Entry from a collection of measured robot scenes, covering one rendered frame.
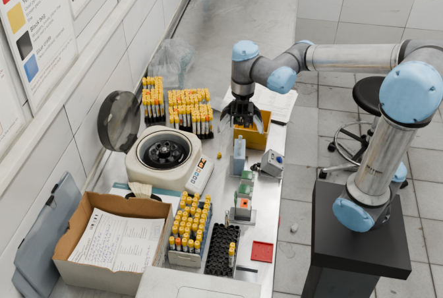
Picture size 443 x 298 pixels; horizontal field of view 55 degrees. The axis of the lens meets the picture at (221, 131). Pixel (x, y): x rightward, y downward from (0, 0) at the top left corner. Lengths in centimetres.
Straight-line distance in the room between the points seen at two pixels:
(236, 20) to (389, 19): 159
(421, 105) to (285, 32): 156
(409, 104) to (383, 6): 276
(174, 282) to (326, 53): 70
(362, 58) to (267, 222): 64
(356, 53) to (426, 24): 268
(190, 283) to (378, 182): 52
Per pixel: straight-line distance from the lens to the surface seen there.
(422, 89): 94
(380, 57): 114
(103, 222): 144
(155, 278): 104
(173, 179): 145
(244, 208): 142
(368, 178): 115
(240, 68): 122
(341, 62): 119
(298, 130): 311
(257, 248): 142
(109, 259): 136
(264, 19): 254
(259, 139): 165
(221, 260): 137
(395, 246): 146
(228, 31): 241
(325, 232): 140
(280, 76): 116
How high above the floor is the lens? 208
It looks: 43 degrees down
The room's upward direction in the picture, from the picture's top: 1 degrees clockwise
